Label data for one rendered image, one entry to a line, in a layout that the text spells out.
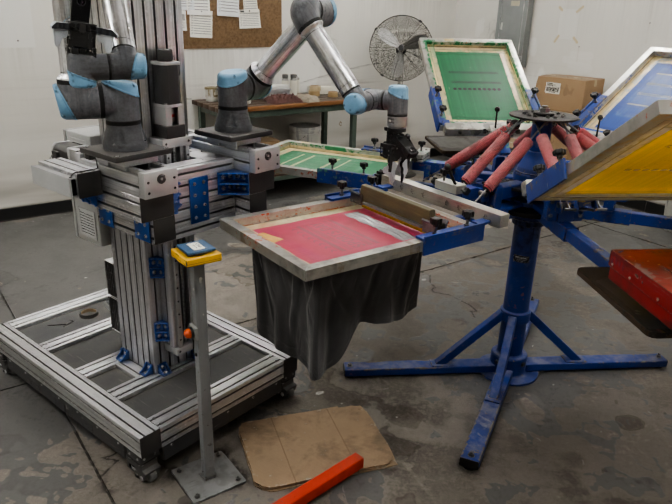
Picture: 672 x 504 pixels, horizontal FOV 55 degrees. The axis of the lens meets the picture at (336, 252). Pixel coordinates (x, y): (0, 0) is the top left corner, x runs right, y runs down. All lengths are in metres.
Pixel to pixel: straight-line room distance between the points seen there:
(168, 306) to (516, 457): 1.58
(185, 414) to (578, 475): 1.59
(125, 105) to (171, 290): 0.81
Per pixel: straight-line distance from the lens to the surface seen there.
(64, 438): 3.06
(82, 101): 2.29
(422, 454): 2.84
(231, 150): 2.60
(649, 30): 6.57
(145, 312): 2.83
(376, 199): 2.57
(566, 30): 7.03
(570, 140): 2.91
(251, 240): 2.23
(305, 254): 2.17
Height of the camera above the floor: 1.76
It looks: 21 degrees down
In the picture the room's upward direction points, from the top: 2 degrees clockwise
